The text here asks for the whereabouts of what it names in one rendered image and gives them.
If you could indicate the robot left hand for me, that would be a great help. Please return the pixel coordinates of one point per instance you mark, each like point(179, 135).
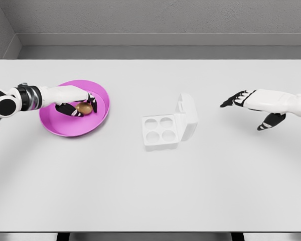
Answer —
point(70, 95)

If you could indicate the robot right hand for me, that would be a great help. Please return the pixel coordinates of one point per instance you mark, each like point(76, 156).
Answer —
point(263, 100)

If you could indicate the brown egg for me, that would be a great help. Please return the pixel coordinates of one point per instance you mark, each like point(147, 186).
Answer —
point(83, 108)

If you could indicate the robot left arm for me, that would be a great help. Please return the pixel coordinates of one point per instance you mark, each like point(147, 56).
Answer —
point(20, 98)

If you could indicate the white egg box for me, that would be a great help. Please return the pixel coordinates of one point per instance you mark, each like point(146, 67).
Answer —
point(165, 128)

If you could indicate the pink round plate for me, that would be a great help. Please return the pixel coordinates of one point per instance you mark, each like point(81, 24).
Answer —
point(52, 120)

